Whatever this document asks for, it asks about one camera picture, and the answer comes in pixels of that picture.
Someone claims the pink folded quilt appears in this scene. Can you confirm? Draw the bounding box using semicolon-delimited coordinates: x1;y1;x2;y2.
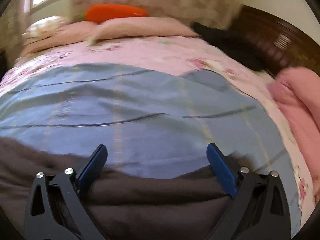
266;66;320;182

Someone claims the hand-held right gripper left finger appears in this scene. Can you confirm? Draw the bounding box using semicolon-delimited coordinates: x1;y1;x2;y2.
24;144;109;240

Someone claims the black clothing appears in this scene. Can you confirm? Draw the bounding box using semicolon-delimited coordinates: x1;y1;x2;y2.
191;21;270;72

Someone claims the dark brown hooded puffer jacket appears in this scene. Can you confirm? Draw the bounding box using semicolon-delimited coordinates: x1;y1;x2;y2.
0;136;253;240

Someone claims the pink pillow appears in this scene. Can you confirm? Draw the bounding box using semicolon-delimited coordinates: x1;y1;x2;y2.
22;20;107;53
87;17;201;46

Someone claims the blue checked blanket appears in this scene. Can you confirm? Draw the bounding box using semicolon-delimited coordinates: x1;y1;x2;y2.
0;62;302;232

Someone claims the orange carrot plush pillow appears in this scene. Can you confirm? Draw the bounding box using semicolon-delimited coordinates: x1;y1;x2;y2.
79;4;150;24

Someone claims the pink cartoon printed bed sheet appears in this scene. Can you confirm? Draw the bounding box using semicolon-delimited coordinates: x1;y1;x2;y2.
0;34;315;222

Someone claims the dark wooden headboard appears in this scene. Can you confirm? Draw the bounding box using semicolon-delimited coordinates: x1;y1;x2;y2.
235;4;320;78

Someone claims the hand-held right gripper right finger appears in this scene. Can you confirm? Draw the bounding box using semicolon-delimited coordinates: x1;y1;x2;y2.
206;142;292;240

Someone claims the white floral pillow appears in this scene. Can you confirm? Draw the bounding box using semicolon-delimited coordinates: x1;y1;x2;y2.
22;16;67;42

